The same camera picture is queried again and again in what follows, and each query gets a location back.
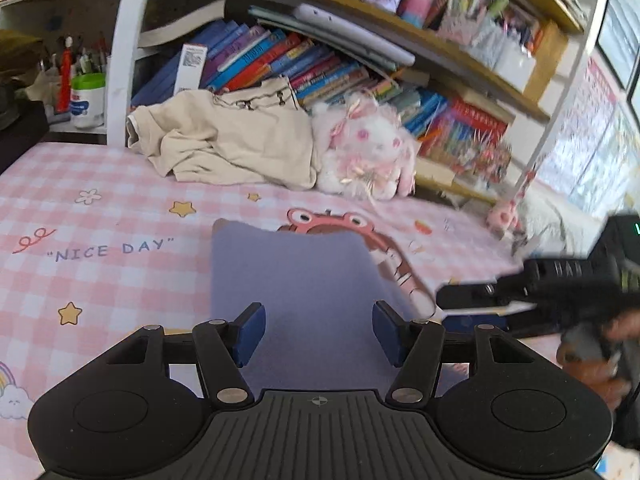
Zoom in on pink checked printed blanket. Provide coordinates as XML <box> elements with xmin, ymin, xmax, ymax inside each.
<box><xmin>0</xmin><ymin>141</ymin><xmax>640</xmax><ymax>480</ymax></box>

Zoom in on white shelf post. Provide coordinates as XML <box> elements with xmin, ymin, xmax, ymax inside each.
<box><xmin>106</xmin><ymin>0</ymin><xmax>161</xmax><ymax>148</ymax></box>

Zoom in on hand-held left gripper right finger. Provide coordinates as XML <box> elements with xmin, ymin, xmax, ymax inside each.
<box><xmin>372</xmin><ymin>301</ymin><xmax>538</xmax><ymax>406</ymax></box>

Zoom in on white storage box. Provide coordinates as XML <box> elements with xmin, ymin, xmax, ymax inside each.
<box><xmin>495</xmin><ymin>35</ymin><xmax>538</xmax><ymax>91</ymax></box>

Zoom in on colourful wall chart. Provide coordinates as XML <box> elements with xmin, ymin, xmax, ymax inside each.
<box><xmin>540</xmin><ymin>55</ymin><xmax>640</xmax><ymax>216</ymax></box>

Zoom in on white and pink plush bunny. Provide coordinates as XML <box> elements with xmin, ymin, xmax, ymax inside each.
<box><xmin>310</xmin><ymin>92</ymin><xmax>418</xmax><ymax>201</ymax></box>

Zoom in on white barcode card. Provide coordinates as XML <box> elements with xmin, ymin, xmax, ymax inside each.
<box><xmin>176</xmin><ymin>44</ymin><xmax>208</xmax><ymax>93</ymax></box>

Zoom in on bunch of pens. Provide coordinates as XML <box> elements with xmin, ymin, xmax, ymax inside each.
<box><xmin>75</xmin><ymin>35</ymin><xmax>108</xmax><ymax>77</ymax></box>

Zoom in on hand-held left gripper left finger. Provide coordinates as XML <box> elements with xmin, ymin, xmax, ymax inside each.
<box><xmin>102</xmin><ymin>302</ymin><xmax>267</xmax><ymax>407</ymax></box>

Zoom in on white jar with green rim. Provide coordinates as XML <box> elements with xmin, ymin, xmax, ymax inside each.
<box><xmin>70</xmin><ymin>73</ymin><xmax>107</xmax><ymax>130</ymax></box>

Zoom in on person's right hand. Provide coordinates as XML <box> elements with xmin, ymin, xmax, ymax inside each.
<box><xmin>600</xmin><ymin>312</ymin><xmax>640</xmax><ymax>376</ymax></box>

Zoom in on red tassel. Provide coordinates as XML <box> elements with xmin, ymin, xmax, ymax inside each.
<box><xmin>56</xmin><ymin>35</ymin><xmax>75</xmax><ymax>113</ymax></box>

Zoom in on olive cloth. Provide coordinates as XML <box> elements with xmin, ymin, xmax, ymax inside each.
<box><xmin>0</xmin><ymin>30</ymin><xmax>46</xmax><ymax>81</ymax></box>

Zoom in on row of colourful books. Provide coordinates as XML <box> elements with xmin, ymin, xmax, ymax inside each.
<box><xmin>131</xmin><ymin>20</ymin><xmax>516</xmax><ymax>186</ymax></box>

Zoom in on purple and brown sweater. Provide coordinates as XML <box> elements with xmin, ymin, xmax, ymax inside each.
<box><xmin>210</xmin><ymin>218</ymin><xmax>436</xmax><ymax>396</ymax></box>

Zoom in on wooden bookshelf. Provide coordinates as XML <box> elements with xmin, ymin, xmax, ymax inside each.
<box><xmin>155</xmin><ymin>0</ymin><xmax>591</xmax><ymax>206</ymax></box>

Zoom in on beige garment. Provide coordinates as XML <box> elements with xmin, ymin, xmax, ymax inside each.
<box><xmin>125</xmin><ymin>77</ymin><xmax>321</xmax><ymax>191</ymax></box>

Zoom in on small pink toy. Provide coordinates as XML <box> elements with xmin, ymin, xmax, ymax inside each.
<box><xmin>487</xmin><ymin>200</ymin><xmax>521</xmax><ymax>233</ymax></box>

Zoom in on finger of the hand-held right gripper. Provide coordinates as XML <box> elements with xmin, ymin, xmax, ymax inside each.
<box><xmin>436</xmin><ymin>272</ymin><xmax>531</xmax><ymax>309</ymax></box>
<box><xmin>442</xmin><ymin>301</ymin><xmax>533</xmax><ymax>318</ymax></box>

